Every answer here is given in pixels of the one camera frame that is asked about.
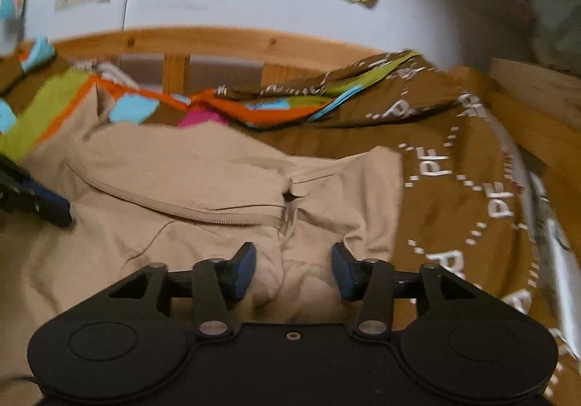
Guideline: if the wooden bed frame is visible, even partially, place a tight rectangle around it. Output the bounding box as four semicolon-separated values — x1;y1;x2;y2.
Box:
54;27;580;223

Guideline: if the silver patterned satin sheet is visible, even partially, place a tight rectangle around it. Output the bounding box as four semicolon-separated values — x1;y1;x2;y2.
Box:
500;131;580;360

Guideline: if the colourful striped brown duvet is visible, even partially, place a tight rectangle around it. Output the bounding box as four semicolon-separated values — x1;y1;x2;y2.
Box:
0;36;581;406

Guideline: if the beige hooded sweatshirt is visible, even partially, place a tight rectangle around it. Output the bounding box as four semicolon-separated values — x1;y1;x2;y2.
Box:
1;90;403;377

